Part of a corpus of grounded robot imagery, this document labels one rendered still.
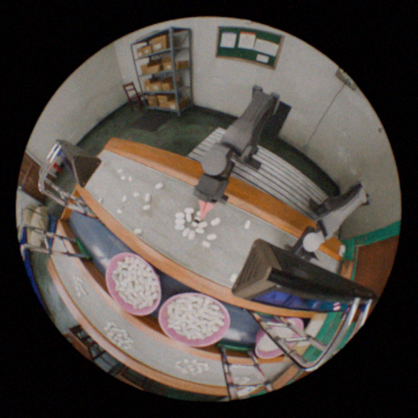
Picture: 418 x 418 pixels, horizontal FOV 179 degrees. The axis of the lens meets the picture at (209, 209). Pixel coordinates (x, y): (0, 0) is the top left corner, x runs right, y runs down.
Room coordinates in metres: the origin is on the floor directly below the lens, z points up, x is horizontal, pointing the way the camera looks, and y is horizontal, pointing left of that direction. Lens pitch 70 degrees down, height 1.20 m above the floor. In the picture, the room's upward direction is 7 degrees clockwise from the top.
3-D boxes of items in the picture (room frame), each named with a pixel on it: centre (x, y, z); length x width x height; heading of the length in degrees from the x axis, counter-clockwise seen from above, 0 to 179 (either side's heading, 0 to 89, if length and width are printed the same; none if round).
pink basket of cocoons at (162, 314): (-0.29, 0.01, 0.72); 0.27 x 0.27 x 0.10
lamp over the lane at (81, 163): (0.22, 0.57, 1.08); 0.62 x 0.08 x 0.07; 70
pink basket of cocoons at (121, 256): (-0.19, 0.27, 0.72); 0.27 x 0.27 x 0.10
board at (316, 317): (-0.52, -0.61, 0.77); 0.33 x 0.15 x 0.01; 160
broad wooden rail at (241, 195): (0.28, -0.03, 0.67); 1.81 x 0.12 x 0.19; 70
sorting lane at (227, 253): (0.09, 0.04, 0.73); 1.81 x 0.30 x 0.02; 70
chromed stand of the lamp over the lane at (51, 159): (0.14, 0.60, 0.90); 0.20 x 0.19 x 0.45; 70
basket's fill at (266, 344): (-0.45, -0.40, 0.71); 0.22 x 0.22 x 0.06
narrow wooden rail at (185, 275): (-0.08, 0.11, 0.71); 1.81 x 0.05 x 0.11; 70
